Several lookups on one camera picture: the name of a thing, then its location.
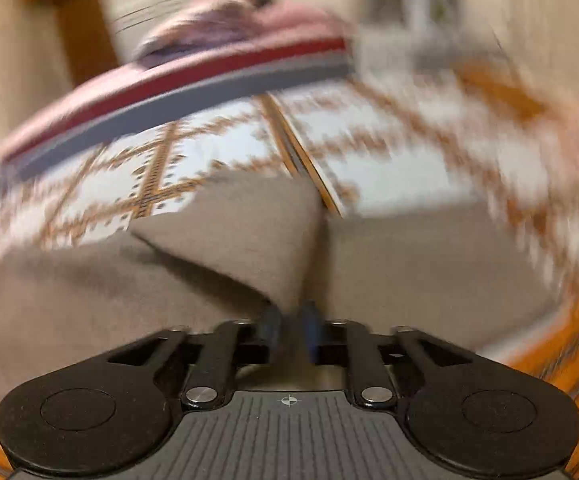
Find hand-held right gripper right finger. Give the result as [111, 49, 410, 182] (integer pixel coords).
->
[299, 303, 476, 410]

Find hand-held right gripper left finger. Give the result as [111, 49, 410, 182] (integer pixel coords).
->
[107, 305, 285, 410]

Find grey fleece pants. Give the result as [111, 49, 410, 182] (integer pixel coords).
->
[0, 169, 563, 413]

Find white orange patterned bed sheet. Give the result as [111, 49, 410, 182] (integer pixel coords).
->
[0, 67, 579, 480]

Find bed with pink red mattress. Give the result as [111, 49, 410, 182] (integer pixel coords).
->
[0, 35, 357, 188]

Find pink grey quilt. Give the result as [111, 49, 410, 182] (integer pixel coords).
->
[134, 0, 353, 70]

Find white wardrobe with wooden frame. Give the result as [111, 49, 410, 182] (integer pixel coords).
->
[14, 0, 270, 92]

